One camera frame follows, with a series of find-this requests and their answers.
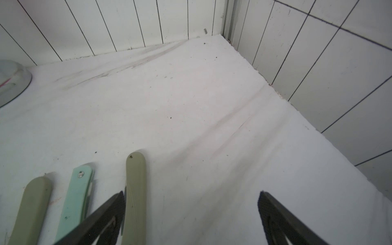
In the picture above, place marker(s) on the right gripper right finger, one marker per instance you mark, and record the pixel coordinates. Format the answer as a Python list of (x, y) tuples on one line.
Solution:
[(281, 227)]

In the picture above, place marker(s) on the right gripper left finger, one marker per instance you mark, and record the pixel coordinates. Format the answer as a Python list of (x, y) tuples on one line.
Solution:
[(101, 227)]

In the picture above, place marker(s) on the large olive knife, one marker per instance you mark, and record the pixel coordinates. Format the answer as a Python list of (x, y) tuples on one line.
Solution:
[(134, 229)]

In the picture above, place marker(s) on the olive green folding fruit knife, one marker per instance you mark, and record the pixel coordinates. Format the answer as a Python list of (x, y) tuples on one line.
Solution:
[(32, 212)]

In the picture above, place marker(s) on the chrome cup holder stand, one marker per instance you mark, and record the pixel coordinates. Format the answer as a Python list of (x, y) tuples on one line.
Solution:
[(15, 78)]

